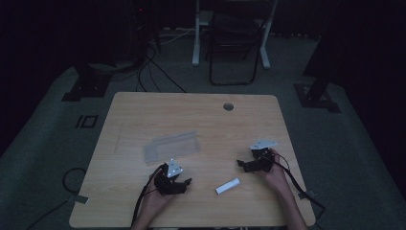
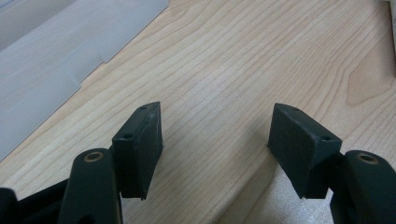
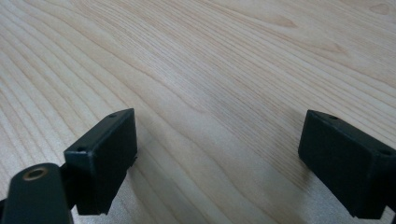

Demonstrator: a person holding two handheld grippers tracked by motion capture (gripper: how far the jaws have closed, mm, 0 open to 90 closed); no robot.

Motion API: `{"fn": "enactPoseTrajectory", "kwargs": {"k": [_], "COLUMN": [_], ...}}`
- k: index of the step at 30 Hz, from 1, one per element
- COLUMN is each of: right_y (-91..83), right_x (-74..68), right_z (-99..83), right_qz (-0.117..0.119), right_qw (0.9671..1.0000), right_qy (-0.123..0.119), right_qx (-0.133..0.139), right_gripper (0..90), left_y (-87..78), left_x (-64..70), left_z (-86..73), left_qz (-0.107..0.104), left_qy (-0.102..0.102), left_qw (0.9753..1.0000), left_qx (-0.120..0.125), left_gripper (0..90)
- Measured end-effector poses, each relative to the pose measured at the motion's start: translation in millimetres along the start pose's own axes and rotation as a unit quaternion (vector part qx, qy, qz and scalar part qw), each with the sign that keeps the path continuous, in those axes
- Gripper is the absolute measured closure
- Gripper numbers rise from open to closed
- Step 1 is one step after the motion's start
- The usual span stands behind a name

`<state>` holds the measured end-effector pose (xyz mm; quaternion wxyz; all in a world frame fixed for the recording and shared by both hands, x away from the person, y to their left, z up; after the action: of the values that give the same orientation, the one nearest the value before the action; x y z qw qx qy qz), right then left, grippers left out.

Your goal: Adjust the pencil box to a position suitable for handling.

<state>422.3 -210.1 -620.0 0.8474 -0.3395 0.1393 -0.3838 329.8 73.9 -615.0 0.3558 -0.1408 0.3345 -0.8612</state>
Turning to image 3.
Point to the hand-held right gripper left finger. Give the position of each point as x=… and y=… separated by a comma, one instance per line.
x=104, y=161

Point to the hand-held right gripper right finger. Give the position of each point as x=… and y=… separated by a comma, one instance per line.
x=345, y=161

